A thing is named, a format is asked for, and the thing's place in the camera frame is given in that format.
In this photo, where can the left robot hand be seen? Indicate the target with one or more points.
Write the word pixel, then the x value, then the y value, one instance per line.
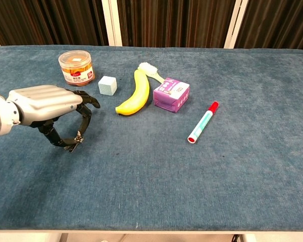
pixel 50 106

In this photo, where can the small silver key bunch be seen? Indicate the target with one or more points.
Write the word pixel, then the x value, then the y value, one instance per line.
pixel 77 140

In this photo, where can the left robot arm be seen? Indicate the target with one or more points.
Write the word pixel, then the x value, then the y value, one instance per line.
pixel 0 116

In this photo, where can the clear round snack jar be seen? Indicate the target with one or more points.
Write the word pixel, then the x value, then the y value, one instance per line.
pixel 76 68

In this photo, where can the light blue cube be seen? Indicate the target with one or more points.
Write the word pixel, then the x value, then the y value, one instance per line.
pixel 107 85

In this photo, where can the yellow banana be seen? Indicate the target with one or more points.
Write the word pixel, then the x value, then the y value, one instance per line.
pixel 136 97

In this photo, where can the light green brush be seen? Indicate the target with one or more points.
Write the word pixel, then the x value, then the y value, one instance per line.
pixel 151 71

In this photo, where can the blue table cloth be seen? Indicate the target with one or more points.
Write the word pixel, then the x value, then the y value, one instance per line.
pixel 151 164

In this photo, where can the purple tissue pack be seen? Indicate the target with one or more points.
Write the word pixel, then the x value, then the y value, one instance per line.
pixel 171 94

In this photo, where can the black curtain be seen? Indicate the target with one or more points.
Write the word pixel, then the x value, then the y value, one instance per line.
pixel 166 20

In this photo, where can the red capped marker pen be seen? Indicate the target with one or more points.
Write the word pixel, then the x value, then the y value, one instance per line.
pixel 203 122

